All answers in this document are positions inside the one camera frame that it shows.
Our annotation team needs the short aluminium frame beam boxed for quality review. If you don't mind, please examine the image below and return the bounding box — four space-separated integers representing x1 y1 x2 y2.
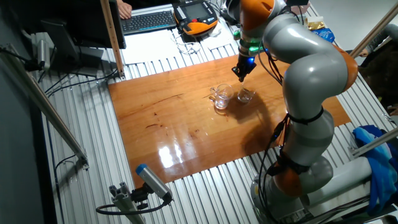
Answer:
351 127 398 157

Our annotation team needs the clear glass cup without handle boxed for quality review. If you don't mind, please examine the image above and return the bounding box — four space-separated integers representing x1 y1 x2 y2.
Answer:
237 81 257 104

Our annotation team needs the gold snack packet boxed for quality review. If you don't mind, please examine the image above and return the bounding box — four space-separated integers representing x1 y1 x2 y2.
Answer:
306 16 326 31

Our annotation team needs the black camera cable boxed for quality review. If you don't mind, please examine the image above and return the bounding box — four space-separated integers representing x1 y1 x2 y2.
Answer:
95 192 174 216

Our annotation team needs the silver camera with blue cap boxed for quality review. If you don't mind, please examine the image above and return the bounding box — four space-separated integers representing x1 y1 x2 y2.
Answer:
135 164 174 202

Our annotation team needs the wooden upright post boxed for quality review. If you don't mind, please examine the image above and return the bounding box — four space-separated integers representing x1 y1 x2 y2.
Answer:
99 0 126 78

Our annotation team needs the large white paper sheet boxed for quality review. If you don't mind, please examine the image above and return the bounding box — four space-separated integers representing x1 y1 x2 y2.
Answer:
121 29 187 65

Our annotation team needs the person in face mask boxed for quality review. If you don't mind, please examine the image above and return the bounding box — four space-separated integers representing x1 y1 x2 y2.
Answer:
348 2 398 58

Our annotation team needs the small white paper sheet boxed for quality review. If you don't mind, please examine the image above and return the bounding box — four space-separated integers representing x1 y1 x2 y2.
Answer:
203 29 239 50

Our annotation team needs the blue snack packet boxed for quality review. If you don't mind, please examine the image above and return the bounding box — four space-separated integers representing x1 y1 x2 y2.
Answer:
312 27 336 44

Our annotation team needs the orange black teach pendant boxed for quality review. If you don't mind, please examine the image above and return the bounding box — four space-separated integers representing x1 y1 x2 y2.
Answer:
172 0 219 37

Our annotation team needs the short aluminium profile mount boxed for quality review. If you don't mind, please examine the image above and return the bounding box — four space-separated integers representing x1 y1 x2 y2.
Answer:
108 182 147 224

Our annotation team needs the blue cloth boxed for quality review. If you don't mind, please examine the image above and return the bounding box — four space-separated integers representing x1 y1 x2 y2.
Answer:
353 124 398 215

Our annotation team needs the pink box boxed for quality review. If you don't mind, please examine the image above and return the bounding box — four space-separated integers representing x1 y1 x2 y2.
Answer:
285 4 311 16

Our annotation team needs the glossy wooden board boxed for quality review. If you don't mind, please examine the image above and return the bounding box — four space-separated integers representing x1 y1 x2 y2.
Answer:
108 51 352 189

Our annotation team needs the operator hand at keyboard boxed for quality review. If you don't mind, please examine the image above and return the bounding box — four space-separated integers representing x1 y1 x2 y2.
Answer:
116 0 133 19

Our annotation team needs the small silver camera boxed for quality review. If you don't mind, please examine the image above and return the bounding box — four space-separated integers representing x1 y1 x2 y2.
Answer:
37 39 51 71

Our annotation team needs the white crumpled tissue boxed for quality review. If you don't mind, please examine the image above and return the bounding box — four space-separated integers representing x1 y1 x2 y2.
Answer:
208 21 223 38

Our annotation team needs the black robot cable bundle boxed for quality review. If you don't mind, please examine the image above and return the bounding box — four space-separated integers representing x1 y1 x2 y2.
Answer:
256 6 304 224

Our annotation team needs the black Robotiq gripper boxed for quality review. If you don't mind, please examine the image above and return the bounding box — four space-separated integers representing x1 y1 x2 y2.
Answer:
231 55 257 83

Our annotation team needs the black round spool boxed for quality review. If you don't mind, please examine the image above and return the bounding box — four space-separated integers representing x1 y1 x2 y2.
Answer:
219 0 242 26

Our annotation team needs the helper forearm grey sleeve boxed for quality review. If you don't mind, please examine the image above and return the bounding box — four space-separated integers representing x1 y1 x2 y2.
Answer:
366 23 398 54

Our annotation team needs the long aluminium frame beam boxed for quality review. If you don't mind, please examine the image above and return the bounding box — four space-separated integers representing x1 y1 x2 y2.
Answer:
0 43 90 170

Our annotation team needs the black computer keyboard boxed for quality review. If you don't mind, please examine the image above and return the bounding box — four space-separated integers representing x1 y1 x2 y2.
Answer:
120 10 177 35

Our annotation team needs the white charger with cable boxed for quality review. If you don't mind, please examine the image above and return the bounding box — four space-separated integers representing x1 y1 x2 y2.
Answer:
170 32 203 56

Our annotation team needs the thin black power cable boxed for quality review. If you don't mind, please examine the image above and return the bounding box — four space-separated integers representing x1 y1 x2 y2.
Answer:
43 68 119 94

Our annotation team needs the grey monitor stand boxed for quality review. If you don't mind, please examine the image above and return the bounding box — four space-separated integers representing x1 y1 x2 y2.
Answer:
40 20 105 77

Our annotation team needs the black computer monitor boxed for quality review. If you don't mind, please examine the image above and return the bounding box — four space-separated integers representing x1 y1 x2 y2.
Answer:
9 0 127 50

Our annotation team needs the clear glass mug with handle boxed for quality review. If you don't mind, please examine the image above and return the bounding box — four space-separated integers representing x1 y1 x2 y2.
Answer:
210 83 235 110

